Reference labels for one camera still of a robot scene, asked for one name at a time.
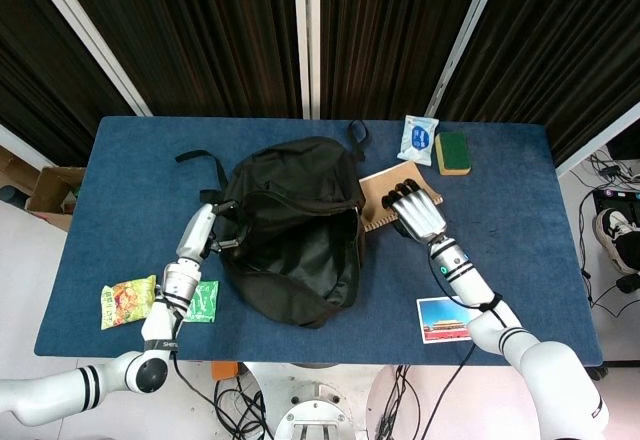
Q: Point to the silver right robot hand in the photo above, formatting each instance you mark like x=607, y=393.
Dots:
x=420, y=212

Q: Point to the brown spiral notebook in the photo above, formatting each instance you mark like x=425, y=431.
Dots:
x=376, y=185

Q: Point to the black fabric backpack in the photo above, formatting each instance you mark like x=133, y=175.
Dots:
x=290, y=195

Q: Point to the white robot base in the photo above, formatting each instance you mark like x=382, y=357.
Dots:
x=310, y=400

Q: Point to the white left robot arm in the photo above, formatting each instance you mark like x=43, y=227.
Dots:
x=155, y=325

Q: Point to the green yellow sponge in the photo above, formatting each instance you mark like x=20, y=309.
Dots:
x=452, y=152

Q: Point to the white blue wipes packet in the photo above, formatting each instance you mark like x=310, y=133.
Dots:
x=417, y=139

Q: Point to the blue felt table cover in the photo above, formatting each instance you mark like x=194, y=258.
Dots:
x=500, y=240

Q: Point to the palace photo postcard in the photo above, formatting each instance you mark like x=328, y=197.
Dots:
x=440, y=321

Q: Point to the dark pleated curtain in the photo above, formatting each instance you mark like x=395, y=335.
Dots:
x=390, y=35
x=560, y=45
x=200, y=35
x=45, y=85

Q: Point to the black device with lights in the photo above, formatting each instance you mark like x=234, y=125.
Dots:
x=617, y=200

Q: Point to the black power strip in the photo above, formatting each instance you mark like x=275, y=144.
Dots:
x=614, y=171

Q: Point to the black white sneaker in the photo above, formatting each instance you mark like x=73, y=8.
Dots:
x=620, y=240

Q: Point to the black power adapter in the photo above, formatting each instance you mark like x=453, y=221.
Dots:
x=629, y=283

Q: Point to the green sachet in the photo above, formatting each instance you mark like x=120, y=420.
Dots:
x=205, y=302

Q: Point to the orange floor object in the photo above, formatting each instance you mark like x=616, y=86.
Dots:
x=225, y=371

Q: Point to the yellow green snack packet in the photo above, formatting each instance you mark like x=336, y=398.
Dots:
x=125, y=302

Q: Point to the brown cardboard box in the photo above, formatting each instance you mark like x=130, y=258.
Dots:
x=50, y=195

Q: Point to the white partition post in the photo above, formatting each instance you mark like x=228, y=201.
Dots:
x=95, y=45
x=600, y=140
x=462, y=45
x=306, y=35

